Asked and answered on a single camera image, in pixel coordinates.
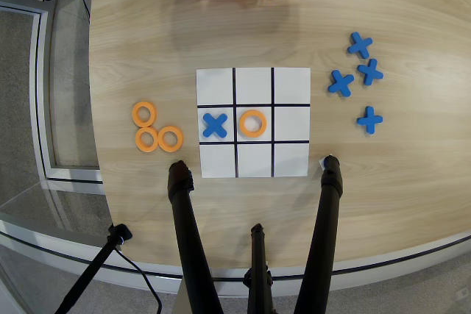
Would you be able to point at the thick black tripod leg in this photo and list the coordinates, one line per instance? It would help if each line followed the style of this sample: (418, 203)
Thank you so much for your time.
(324, 225)
(187, 225)

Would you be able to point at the small white sticker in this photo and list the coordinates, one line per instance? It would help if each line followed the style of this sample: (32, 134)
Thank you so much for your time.
(321, 162)

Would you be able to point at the grey metal glass frame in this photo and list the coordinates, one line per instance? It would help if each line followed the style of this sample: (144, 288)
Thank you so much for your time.
(42, 89)

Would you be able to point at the blue foam cross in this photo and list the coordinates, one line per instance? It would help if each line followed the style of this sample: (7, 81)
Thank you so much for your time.
(360, 45)
(215, 124)
(341, 83)
(369, 120)
(370, 71)

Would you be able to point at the black stand pole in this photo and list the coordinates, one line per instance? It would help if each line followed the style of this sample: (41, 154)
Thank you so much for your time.
(95, 262)

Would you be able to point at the thin black tripod leg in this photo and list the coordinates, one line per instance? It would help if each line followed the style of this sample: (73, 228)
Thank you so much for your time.
(259, 255)

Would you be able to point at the white tic-tac-toe paper board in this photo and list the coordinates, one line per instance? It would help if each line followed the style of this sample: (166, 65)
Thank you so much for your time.
(254, 89)

